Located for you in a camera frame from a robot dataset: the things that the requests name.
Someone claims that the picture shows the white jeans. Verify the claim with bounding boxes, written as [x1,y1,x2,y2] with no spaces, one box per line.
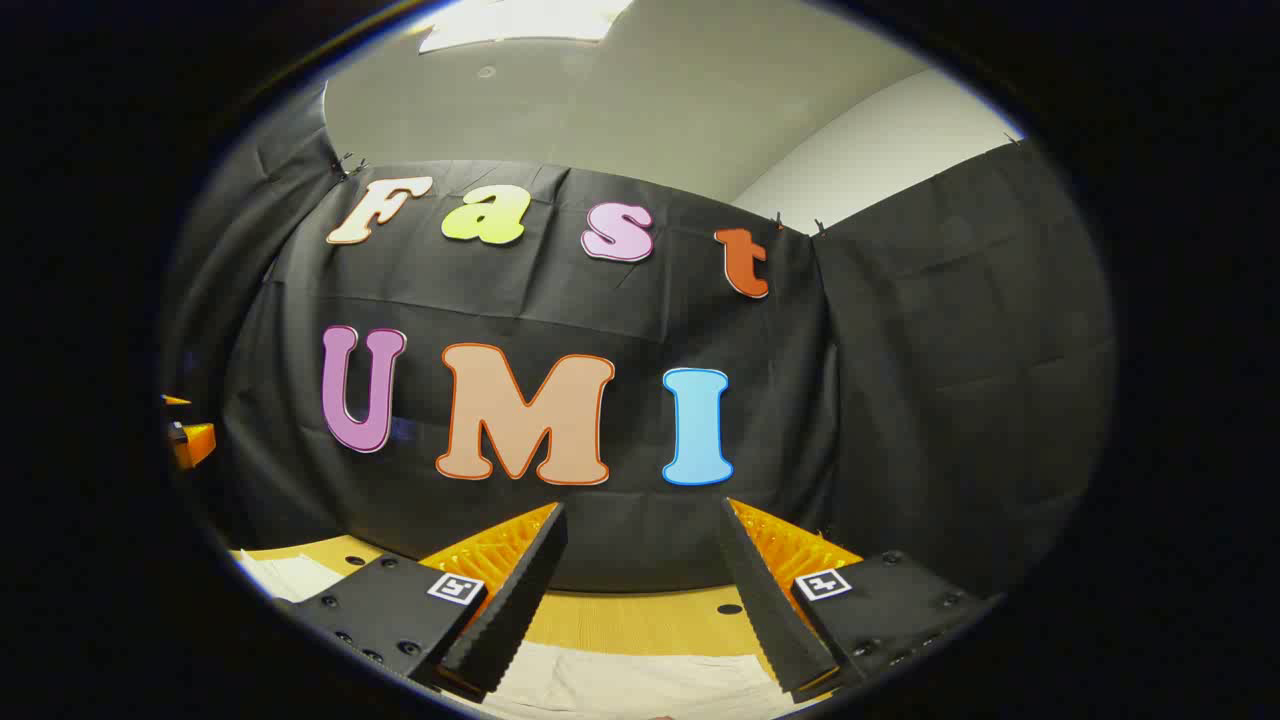
[235,550,806,720]

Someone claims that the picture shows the ceiling light panel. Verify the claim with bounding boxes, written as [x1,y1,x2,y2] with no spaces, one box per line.
[415,0,636,56]

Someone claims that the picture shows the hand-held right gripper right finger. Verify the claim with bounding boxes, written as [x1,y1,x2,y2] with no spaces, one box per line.
[718,497,1001,706]

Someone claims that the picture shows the black backdrop cloth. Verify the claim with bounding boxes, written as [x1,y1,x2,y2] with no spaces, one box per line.
[160,80,1116,601]

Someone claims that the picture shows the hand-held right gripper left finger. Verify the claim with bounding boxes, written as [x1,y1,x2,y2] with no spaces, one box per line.
[270,500,569,701]

